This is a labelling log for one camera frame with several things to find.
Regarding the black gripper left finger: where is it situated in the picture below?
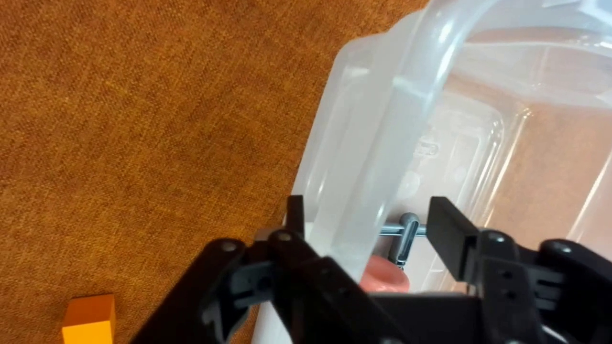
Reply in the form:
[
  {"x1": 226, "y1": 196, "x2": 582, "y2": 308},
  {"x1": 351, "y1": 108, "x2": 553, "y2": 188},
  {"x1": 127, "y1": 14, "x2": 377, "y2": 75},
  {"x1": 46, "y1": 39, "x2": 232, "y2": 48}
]
[{"x1": 286, "y1": 196, "x2": 305, "y2": 238}]

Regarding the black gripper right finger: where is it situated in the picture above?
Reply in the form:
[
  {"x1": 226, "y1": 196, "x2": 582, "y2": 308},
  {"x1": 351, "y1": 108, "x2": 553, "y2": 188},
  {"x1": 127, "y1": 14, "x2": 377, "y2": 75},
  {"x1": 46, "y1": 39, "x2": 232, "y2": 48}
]
[{"x1": 427, "y1": 197, "x2": 481, "y2": 282}]

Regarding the clear plastic storage bin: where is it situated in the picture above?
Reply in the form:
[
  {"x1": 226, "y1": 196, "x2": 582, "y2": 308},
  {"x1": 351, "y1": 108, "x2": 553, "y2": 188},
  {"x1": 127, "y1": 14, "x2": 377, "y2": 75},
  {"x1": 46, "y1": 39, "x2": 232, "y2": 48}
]
[{"x1": 255, "y1": 0, "x2": 612, "y2": 344}]

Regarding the small orange cube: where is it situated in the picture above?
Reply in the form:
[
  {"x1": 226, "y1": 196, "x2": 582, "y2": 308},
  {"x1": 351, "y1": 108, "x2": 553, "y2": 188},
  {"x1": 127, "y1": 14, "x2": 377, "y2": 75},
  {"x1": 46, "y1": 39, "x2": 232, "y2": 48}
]
[{"x1": 62, "y1": 295, "x2": 115, "y2": 344}]

